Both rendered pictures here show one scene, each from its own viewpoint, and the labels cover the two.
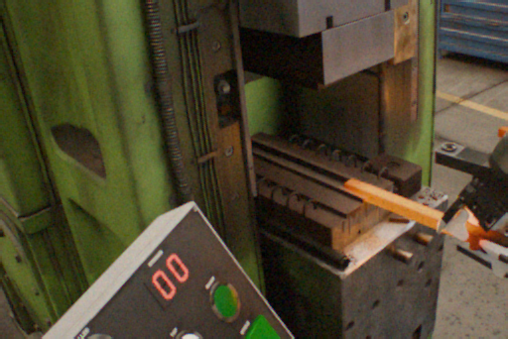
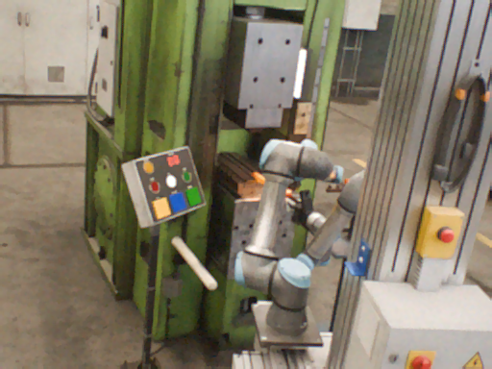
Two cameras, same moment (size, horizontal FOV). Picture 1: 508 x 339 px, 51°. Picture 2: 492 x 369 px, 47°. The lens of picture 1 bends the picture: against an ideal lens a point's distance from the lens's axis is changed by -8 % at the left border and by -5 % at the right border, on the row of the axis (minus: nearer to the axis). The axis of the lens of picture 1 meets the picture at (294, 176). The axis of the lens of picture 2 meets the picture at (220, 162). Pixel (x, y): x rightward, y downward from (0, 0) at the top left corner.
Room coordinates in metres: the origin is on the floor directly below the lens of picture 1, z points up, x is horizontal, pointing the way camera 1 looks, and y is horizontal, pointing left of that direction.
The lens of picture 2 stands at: (-1.67, -0.64, 2.01)
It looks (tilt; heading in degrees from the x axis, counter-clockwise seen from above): 19 degrees down; 15
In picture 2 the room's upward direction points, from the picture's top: 6 degrees clockwise
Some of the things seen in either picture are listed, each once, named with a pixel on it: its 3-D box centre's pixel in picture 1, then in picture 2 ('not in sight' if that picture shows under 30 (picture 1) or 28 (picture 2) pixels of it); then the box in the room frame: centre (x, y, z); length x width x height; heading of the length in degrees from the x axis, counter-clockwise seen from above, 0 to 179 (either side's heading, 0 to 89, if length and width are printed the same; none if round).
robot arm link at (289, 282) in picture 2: not in sight; (290, 282); (0.08, -0.47, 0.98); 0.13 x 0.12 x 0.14; 87
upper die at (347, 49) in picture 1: (279, 29); (243, 107); (1.11, 0.01, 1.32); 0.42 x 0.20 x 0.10; 43
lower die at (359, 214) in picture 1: (292, 183); (235, 171); (1.11, 0.01, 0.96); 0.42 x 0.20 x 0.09; 43
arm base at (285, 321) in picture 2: not in sight; (287, 310); (0.08, -0.48, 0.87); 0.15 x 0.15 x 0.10
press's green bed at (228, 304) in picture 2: not in sight; (230, 284); (1.15, -0.03, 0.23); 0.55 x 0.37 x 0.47; 43
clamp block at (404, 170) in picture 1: (392, 176); not in sight; (1.12, -0.23, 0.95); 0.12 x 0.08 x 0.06; 43
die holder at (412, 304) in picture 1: (311, 262); (238, 214); (1.15, -0.03, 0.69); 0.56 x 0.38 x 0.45; 43
